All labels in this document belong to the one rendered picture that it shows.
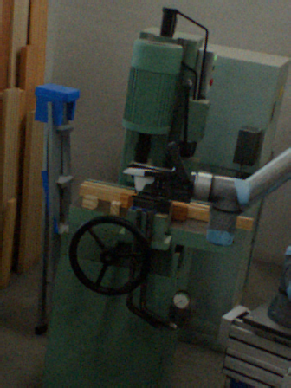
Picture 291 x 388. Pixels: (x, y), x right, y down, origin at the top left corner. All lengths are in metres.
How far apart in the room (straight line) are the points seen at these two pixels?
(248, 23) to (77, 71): 1.15
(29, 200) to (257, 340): 2.30
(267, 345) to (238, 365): 0.13
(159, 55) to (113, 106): 2.61
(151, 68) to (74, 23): 2.65
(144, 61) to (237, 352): 1.05
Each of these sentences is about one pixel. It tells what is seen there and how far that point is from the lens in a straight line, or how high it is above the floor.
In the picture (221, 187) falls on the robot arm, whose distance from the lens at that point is 2.32.
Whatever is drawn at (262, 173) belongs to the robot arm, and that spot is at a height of 1.26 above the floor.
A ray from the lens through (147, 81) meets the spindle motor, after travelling 2.99.
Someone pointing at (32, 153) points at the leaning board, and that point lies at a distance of 4.59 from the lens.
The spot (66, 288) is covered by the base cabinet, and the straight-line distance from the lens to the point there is 3.16.
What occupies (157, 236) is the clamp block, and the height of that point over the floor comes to 0.89.
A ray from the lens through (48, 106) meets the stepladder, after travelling 3.81.
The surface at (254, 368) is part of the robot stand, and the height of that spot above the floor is 0.65.
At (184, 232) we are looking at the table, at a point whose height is 0.89.
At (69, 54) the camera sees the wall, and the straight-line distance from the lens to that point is 5.62.
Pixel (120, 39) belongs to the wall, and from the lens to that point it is 5.51.
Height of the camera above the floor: 1.81
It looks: 17 degrees down
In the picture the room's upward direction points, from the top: 9 degrees clockwise
